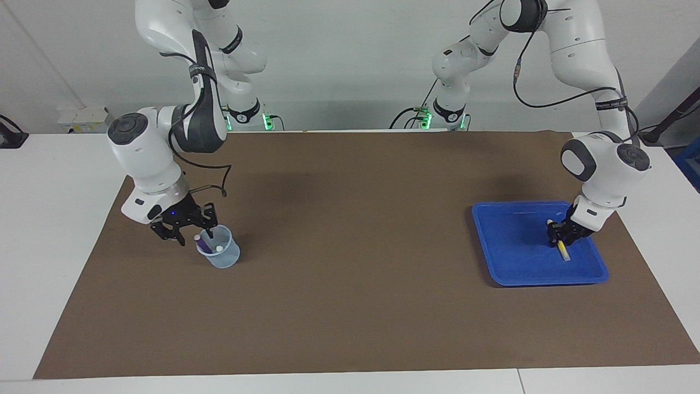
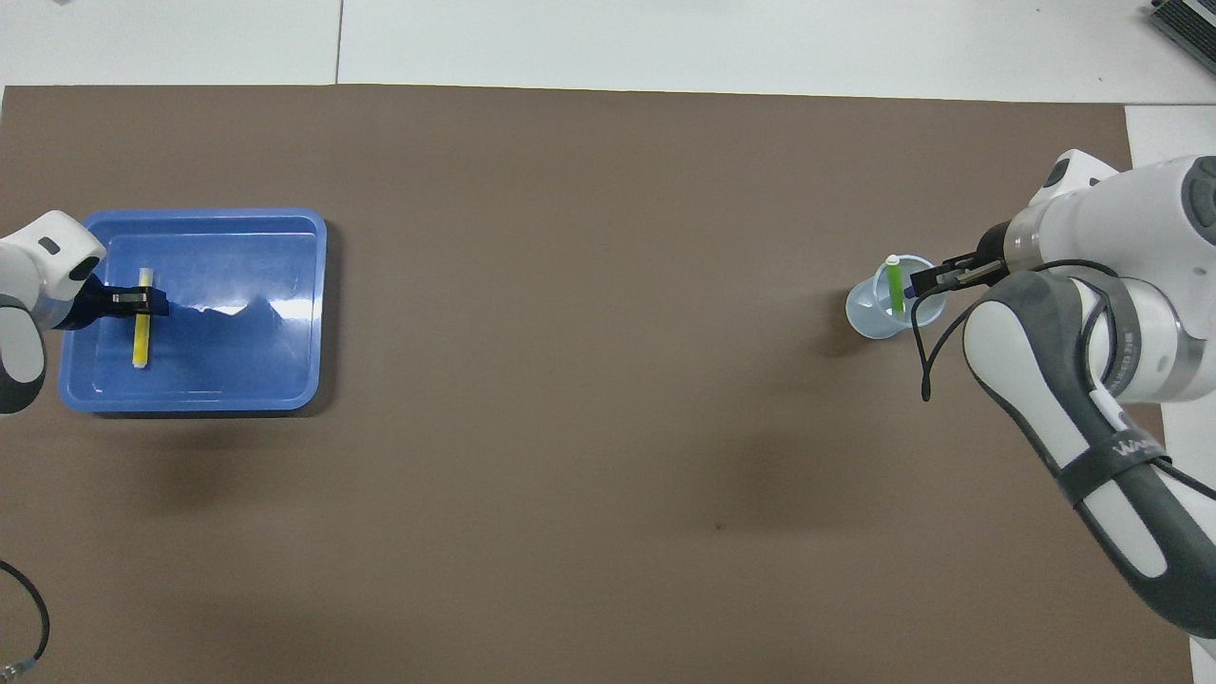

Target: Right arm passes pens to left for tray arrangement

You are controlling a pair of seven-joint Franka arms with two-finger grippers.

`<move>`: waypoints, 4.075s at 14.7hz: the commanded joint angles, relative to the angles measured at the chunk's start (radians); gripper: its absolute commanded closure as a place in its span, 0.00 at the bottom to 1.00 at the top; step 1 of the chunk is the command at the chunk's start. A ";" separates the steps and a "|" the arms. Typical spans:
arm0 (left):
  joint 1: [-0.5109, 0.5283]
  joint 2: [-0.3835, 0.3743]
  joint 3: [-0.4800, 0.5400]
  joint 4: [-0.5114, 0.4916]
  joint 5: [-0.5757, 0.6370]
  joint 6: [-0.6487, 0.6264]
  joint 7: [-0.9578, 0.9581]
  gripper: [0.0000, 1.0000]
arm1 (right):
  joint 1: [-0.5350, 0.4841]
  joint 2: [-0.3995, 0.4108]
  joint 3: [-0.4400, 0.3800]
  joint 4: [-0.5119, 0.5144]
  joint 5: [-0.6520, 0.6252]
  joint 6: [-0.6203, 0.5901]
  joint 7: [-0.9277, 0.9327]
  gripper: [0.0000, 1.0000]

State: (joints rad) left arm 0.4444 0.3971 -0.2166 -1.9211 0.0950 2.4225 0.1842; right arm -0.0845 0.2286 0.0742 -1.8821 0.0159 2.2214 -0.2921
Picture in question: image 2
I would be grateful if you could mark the blue plastic tray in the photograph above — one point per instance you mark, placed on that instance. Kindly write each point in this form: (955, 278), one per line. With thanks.
(247, 361)

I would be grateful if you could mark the green pen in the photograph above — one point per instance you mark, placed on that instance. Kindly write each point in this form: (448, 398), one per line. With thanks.
(895, 290)

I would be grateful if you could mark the yellow pen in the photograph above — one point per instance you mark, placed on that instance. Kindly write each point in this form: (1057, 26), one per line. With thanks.
(142, 342)

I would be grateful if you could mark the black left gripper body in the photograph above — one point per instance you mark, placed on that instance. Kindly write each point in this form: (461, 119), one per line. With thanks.
(90, 304)

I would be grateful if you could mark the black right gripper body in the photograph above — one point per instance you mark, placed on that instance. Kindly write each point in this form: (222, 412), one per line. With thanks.
(997, 252)

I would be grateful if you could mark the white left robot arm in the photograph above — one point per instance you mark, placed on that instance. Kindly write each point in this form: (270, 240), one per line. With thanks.
(38, 266)

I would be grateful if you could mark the grey ribbed device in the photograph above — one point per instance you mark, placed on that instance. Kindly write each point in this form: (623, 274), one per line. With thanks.
(1187, 19)

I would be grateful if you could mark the clear plastic cup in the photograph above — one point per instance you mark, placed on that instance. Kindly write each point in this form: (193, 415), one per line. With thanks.
(864, 318)

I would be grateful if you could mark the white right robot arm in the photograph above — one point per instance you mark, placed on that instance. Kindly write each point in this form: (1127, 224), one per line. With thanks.
(1064, 361)

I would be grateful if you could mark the brown table mat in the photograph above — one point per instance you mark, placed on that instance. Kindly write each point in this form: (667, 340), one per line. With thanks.
(608, 427)

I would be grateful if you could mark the purple pen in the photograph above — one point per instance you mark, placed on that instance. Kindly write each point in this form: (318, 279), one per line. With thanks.
(910, 290)

